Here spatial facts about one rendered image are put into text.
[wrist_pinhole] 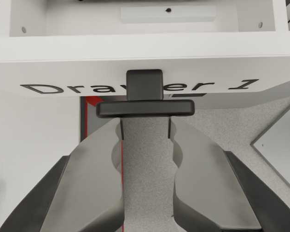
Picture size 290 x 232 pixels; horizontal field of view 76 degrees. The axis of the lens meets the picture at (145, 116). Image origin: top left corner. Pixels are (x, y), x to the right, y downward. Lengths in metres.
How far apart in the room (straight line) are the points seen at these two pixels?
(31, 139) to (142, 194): 0.84
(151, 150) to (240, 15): 0.88
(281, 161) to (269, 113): 0.27
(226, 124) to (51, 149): 0.98
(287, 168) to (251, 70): 1.12
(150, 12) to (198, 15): 0.05
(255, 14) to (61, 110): 0.28
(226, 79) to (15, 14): 0.20
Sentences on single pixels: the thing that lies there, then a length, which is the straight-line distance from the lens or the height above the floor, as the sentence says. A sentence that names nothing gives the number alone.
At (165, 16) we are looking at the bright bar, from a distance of 0.24.
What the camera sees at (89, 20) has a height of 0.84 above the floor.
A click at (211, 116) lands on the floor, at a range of 1.12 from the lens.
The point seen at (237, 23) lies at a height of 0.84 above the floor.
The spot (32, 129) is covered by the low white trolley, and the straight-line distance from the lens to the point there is 0.33.
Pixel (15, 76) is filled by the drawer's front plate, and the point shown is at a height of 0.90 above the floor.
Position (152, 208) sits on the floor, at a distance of 1.12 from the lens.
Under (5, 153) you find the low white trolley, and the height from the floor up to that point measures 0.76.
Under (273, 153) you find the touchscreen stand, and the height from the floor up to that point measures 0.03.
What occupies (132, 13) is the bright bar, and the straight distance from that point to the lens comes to 0.24.
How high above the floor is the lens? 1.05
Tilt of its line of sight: 84 degrees down
